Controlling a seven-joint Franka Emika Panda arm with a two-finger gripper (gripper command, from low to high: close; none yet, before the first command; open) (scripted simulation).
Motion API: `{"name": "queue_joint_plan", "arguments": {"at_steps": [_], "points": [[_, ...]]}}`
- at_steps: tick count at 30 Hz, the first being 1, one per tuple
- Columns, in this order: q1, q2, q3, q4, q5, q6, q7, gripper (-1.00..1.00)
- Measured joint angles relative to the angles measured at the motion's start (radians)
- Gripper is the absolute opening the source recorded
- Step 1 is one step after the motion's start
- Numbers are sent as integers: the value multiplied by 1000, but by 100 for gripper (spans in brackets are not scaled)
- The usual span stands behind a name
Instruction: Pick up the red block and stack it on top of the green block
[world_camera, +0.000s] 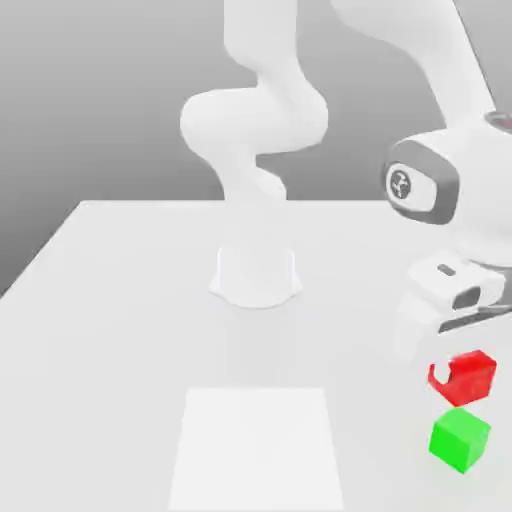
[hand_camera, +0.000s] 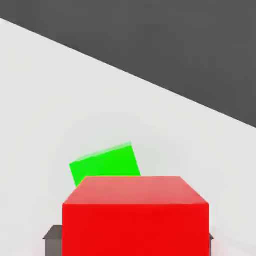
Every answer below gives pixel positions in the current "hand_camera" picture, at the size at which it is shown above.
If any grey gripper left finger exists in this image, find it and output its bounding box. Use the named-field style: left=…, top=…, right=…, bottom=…
left=29, top=224, right=64, bottom=256

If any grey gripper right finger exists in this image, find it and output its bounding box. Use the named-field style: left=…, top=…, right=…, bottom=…
left=208, top=232, right=223, bottom=256

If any small red cube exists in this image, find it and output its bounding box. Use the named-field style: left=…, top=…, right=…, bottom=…
left=62, top=175, right=210, bottom=256

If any small green cube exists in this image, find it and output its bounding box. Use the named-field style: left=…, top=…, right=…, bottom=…
left=68, top=141, right=142, bottom=188

